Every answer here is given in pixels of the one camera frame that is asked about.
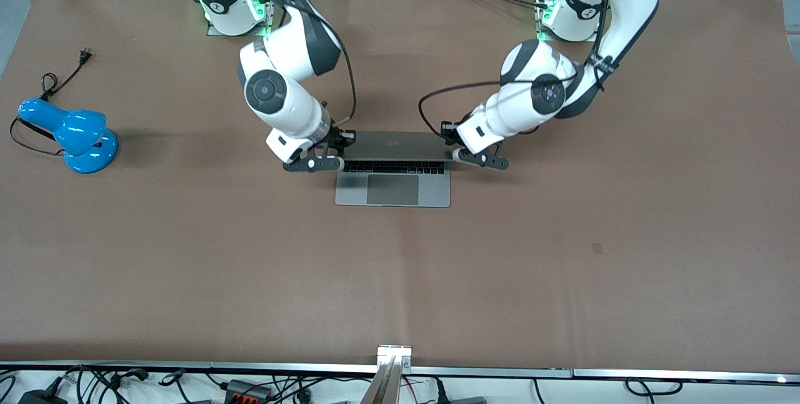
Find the silver grey laptop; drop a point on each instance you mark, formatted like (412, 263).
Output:
(394, 190)

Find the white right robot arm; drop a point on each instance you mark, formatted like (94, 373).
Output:
(281, 94)

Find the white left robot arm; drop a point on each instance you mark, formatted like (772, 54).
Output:
(544, 94)

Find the brown table cover mat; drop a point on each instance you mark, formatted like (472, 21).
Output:
(400, 279)

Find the blue desk lamp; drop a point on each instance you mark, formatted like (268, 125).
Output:
(81, 132)

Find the black orange connector box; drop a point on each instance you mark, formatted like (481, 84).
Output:
(247, 389)

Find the black power adapter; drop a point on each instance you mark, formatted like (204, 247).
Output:
(40, 398)

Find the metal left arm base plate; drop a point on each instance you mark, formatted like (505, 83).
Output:
(542, 34)

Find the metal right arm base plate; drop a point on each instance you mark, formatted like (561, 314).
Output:
(265, 19)

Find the aluminium table edge rail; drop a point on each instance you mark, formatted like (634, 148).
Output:
(500, 371)

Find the aluminium camera post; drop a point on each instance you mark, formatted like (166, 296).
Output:
(387, 385)

